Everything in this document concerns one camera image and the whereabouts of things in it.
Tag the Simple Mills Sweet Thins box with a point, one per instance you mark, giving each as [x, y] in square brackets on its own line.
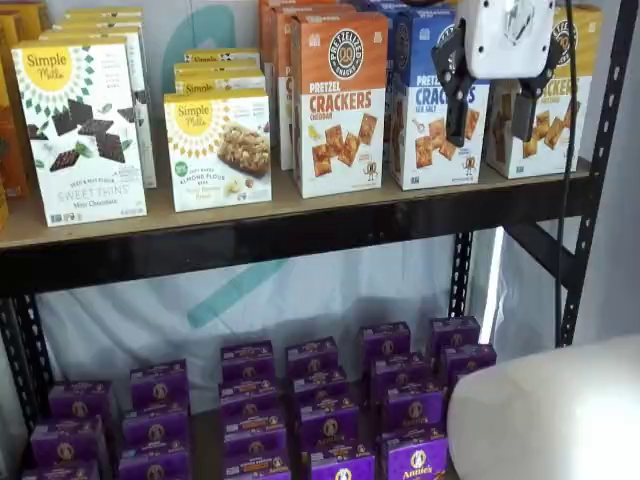
[102, 10]
[100, 18]
[75, 125]
[100, 26]
[145, 125]

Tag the black metal shelf rack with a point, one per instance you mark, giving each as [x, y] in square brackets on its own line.
[300, 242]

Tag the white light strip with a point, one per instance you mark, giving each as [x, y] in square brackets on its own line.
[492, 280]

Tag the purple Annie's box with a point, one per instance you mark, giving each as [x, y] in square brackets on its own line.
[400, 372]
[67, 442]
[154, 462]
[80, 400]
[254, 432]
[320, 386]
[156, 427]
[455, 334]
[469, 362]
[342, 465]
[60, 472]
[329, 422]
[414, 410]
[159, 385]
[248, 361]
[256, 467]
[248, 397]
[385, 340]
[417, 460]
[312, 356]

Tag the yellow honey mustard crackers box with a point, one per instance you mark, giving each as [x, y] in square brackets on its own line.
[550, 150]

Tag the orange cheddar pretzel crackers box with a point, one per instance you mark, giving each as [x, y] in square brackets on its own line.
[340, 100]
[261, 30]
[270, 50]
[284, 100]

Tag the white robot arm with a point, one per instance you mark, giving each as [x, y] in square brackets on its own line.
[550, 415]

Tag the wooden shelf board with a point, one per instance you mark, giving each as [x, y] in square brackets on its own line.
[200, 220]

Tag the Simple Mills almond bars box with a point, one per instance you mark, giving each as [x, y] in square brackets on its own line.
[220, 70]
[220, 150]
[220, 85]
[220, 56]

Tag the orange snack box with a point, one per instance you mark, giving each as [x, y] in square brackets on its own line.
[12, 150]
[3, 210]
[25, 20]

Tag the white teal backdrop banner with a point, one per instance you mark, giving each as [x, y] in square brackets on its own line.
[200, 310]

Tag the blue sea salt crackers box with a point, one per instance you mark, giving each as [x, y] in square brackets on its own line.
[425, 125]
[370, 5]

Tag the purple Annie's boxes group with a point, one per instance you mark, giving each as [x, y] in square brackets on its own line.
[205, 450]

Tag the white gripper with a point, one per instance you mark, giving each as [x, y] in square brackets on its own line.
[505, 40]

